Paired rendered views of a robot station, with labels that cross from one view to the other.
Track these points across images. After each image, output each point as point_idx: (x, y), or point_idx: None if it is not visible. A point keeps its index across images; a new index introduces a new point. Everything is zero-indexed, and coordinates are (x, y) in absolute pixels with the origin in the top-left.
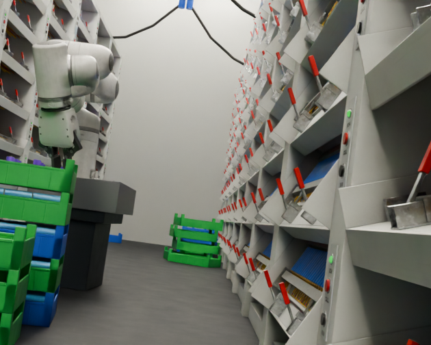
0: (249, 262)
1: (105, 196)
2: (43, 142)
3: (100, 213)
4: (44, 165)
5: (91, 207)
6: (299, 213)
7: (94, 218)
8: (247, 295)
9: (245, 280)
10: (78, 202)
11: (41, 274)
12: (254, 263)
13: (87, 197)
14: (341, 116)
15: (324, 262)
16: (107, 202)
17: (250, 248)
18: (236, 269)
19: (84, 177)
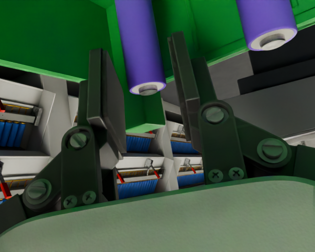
0: (45, 109)
1: (246, 120)
2: (293, 206)
3: (247, 91)
4: (246, 33)
5: (263, 94)
6: None
7: (253, 81)
8: (39, 74)
9: (57, 91)
10: (288, 91)
11: None
12: (35, 110)
13: (276, 106)
14: None
15: None
16: (238, 111)
17: (63, 127)
18: (77, 100)
19: (311, 140)
